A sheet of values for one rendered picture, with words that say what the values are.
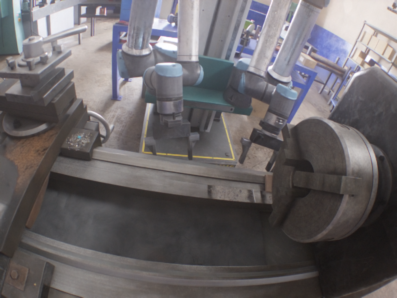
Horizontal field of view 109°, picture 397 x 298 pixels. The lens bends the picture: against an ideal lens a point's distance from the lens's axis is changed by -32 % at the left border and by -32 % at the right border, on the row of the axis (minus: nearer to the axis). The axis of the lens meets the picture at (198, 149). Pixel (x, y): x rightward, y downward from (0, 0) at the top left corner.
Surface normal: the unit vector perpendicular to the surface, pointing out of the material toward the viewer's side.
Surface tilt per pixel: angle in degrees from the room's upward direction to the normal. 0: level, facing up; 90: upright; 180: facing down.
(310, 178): 90
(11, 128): 0
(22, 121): 0
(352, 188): 42
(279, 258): 0
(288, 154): 12
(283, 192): 17
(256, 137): 66
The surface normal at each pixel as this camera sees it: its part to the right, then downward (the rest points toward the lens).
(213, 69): 0.08, 0.72
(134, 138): 0.21, -0.69
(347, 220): 0.06, 0.44
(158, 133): 0.26, 0.39
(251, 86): -0.22, 0.33
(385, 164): -0.98, -0.15
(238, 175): 0.14, 0.02
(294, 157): 0.21, -0.52
